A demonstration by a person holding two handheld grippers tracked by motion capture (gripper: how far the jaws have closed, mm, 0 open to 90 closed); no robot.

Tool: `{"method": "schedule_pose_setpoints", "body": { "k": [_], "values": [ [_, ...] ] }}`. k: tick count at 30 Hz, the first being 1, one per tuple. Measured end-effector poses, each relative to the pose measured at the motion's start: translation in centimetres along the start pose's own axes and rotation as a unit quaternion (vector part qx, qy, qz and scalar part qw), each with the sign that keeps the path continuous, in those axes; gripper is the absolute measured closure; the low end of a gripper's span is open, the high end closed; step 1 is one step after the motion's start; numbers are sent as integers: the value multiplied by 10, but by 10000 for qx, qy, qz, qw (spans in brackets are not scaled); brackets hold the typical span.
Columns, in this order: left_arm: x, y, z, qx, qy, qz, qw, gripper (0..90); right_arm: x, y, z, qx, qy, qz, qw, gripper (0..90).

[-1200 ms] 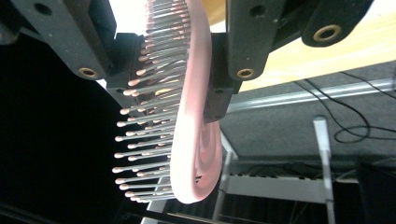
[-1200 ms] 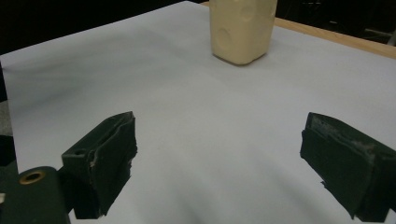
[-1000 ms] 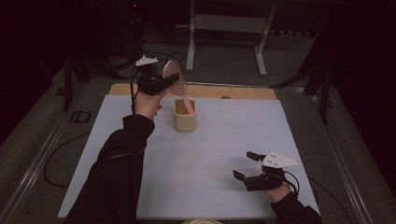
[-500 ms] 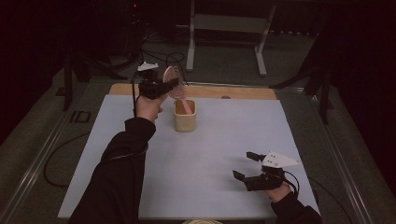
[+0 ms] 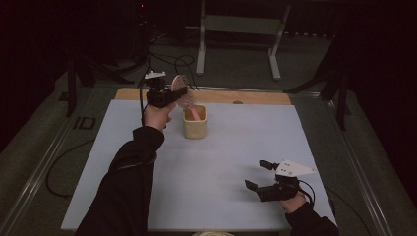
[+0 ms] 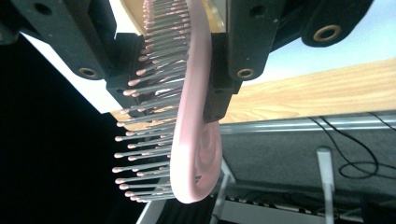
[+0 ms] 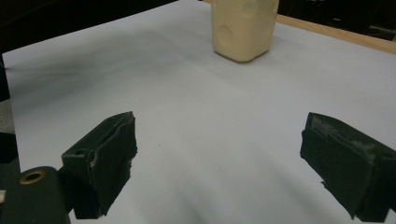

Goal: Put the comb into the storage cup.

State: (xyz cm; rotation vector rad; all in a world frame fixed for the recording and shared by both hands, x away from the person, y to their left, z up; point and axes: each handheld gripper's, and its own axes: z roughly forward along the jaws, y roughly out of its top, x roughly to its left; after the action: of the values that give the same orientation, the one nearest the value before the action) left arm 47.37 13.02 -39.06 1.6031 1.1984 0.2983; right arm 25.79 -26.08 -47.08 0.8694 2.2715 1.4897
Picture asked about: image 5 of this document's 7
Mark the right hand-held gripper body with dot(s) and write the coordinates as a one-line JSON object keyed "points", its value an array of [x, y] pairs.
{"points": [[285, 183]]}

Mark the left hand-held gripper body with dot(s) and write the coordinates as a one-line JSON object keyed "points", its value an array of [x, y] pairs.
{"points": [[159, 95]]}

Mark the pink hairbrush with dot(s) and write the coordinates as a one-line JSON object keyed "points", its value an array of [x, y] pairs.
{"points": [[181, 87]]}

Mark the beige square cup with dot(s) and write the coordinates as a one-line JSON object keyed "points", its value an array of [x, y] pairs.
{"points": [[195, 126]]}

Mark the person's right hand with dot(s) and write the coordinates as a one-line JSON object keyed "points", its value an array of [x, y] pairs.
{"points": [[293, 203]]}

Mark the person's left hand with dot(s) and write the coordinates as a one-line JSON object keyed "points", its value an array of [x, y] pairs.
{"points": [[157, 116]]}

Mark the pale blue table mat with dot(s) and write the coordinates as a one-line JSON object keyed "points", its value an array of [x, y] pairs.
{"points": [[223, 170]]}

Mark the black stand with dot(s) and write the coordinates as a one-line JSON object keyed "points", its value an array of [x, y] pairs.
{"points": [[334, 82], [77, 75]]}

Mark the white metal stand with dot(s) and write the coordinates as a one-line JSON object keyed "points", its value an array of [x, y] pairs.
{"points": [[241, 24]]}

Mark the aluminium frame rail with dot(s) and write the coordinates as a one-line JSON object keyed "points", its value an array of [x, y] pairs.
{"points": [[36, 173], [357, 170]]}

